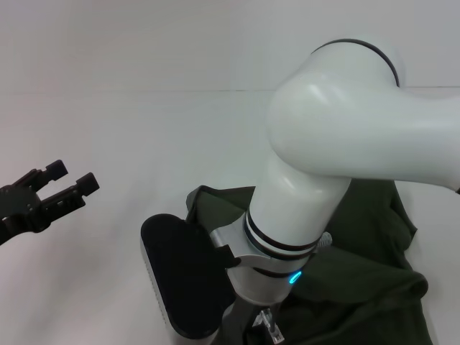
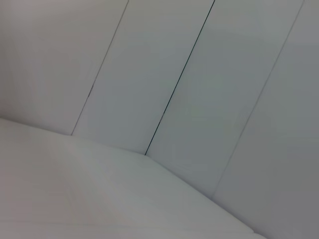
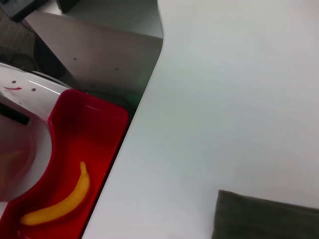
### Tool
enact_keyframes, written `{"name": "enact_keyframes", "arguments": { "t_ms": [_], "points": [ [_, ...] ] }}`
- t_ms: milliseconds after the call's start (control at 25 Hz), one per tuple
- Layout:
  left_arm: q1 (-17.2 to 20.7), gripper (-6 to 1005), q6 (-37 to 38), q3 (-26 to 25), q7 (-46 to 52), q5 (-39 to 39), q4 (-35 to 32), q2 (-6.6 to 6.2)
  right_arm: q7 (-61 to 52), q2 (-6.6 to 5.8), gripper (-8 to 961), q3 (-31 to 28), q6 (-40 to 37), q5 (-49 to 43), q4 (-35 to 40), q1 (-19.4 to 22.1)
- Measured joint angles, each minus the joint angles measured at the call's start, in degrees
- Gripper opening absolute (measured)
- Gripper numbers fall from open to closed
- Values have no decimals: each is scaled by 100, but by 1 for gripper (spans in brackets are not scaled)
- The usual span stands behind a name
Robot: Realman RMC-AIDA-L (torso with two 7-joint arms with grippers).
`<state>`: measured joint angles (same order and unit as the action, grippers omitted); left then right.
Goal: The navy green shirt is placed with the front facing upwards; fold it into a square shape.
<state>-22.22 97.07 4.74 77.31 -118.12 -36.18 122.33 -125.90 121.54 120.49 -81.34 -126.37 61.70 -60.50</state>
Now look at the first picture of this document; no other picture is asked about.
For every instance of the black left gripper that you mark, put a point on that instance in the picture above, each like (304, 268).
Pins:
(21, 208)

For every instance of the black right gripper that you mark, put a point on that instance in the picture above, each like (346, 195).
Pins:
(237, 323)

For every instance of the dark green FREE! t-shirt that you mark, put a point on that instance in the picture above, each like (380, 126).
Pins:
(359, 287)

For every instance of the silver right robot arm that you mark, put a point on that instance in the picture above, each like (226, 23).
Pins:
(341, 125)

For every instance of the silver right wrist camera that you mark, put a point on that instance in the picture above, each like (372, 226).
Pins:
(179, 269)

